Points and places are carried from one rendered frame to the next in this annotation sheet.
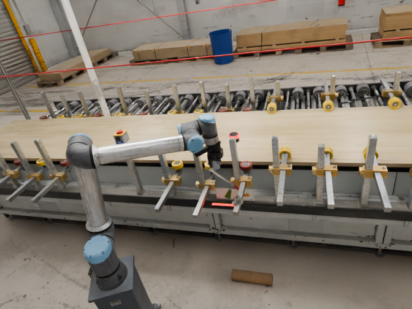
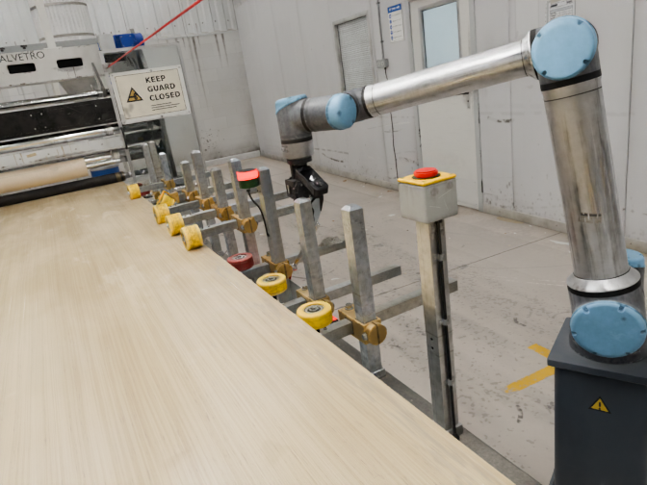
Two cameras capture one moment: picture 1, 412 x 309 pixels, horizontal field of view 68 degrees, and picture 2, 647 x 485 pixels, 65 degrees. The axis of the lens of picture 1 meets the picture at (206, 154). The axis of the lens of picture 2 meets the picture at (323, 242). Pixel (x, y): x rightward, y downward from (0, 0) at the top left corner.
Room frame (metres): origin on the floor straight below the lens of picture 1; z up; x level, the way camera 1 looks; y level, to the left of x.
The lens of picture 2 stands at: (2.60, 0.96, 1.41)
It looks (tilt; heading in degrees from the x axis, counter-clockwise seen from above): 18 degrees down; 222
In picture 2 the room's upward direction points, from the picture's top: 9 degrees counter-clockwise
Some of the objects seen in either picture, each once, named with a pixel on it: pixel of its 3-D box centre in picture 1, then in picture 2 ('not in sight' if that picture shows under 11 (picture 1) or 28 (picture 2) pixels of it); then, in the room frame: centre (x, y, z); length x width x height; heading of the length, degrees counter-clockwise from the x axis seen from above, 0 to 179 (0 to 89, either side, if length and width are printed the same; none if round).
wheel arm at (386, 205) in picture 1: (377, 177); (216, 198); (1.24, -0.89, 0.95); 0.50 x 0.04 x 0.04; 159
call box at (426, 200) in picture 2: (121, 137); (427, 198); (1.86, 0.54, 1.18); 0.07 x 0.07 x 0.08; 69
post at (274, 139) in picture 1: (276, 170); (246, 225); (1.49, -0.40, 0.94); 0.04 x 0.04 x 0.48; 69
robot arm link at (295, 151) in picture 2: (211, 138); (297, 150); (1.55, -0.05, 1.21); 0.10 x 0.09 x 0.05; 158
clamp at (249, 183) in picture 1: (241, 181); (275, 266); (1.57, -0.19, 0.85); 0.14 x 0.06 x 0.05; 69
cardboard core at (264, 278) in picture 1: (252, 276); not in sight; (1.44, -0.16, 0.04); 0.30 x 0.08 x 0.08; 69
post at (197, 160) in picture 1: (201, 176); (315, 282); (1.67, 0.06, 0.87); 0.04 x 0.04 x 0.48; 69
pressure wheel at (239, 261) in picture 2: (246, 170); (243, 272); (1.67, -0.25, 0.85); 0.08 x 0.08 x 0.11
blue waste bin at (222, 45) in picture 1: (222, 46); not in sight; (7.45, -0.89, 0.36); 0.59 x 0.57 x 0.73; 155
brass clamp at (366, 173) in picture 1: (372, 171); (205, 202); (1.30, -0.89, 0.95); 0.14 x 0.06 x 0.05; 69
